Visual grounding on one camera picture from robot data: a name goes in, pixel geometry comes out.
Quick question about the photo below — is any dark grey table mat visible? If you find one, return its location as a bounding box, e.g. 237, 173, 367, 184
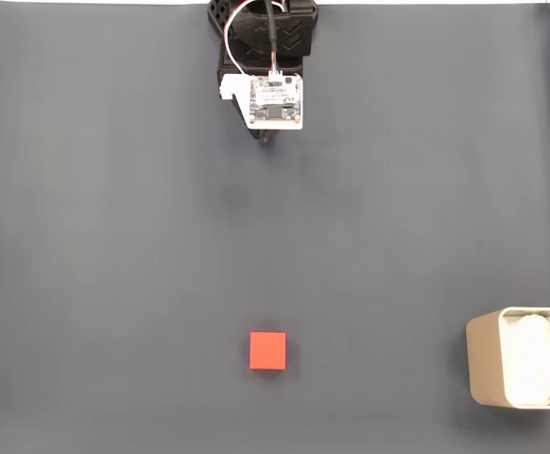
0, 3, 550, 454

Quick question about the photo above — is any red white servo wire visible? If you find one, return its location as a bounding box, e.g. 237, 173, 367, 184
222, 0, 257, 77

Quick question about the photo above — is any black camera cable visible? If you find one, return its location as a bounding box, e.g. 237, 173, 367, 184
263, 0, 280, 65

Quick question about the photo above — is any white crumpled paper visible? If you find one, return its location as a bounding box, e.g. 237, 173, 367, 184
504, 312, 550, 407

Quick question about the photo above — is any beige box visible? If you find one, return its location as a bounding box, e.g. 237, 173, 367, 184
465, 306, 550, 410

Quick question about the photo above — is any white camera board mount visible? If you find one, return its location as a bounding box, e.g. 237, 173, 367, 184
218, 72, 305, 131

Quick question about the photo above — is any red cube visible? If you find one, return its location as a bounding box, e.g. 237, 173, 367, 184
249, 331, 287, 371

